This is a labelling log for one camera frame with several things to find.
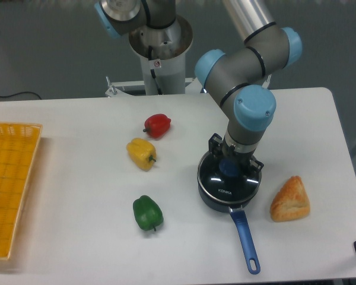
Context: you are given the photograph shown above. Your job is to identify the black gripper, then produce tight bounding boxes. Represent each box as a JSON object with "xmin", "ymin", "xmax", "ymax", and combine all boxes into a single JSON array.
[{"xmin": 208, "ymin": 133, "xmax": 264, "ymax": 178}]

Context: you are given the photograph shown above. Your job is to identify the glass pot lid blue knob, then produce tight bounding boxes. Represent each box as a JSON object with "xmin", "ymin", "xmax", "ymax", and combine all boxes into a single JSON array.
[{"xmin": 197, "ymin": 152, "xmax": 261, "ymax": 208}]

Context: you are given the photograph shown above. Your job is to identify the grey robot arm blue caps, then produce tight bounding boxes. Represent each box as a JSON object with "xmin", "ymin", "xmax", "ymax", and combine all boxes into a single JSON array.
[{"xmin": 94, "ymin": 1, "xmax": 302, "ymax": 177}]

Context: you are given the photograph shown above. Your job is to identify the triangular puff pastry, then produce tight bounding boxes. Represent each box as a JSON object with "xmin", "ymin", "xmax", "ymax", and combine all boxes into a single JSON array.
[{"xmin": 269, "ymin": 176, "xmax": 310, "ymax": 222}]

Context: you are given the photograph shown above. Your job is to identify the red bell pepper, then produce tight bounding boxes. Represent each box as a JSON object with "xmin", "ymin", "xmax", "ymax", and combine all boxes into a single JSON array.
[{"xmin": 143, "ymin": 113, "xmax": 171, "ymax": 138}]

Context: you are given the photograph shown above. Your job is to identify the yellow bell pepper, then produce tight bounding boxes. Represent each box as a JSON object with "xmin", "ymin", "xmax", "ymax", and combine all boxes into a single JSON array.
[{"xmin": 126, "ymin": 138, "xmax": 157, "ymax": 171}]

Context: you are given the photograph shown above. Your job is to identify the green bell pepper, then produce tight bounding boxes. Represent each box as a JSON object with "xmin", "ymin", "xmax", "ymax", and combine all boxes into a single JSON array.
[{"xmin": 132, "ymin": 195, "xmax": 164, "ymax": 232}]

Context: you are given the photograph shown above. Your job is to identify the yellow woven basket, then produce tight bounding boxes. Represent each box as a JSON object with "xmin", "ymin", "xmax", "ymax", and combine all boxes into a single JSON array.
[{"xmin": 0, "ymin": 122, "xmax": 43, "ymax": 260}]

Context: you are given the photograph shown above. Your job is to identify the dark saucepan blue handle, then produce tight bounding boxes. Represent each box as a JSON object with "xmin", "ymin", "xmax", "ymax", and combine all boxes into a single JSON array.
[{"xmin": 198, "ymin": 183, "xmax": 260, "ymax": 275}]

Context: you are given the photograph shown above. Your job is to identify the white metal base frame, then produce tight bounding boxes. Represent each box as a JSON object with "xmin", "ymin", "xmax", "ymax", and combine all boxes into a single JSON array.
[{"xmin": 104, "ymin": 74, "xmax": 272, "ymax": 97}]

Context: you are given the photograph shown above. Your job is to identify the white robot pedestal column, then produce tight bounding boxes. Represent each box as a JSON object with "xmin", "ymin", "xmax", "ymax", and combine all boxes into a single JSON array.
[{"xmin": 129, "ymin": 15, "xmax": 193, "ymax": 95}]

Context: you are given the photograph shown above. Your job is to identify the black cable on pedestal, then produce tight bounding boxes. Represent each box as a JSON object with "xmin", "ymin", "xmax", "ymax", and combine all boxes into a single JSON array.
[{"xmin": 148, "ymin": 45, "xmax": 163, "ymax": 96}]

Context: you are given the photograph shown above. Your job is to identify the black cable on floor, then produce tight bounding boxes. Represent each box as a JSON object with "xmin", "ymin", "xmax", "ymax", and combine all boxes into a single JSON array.
[{"xmin": 0, "ymin": 91, "xmax": 42, "ymax": 100}]

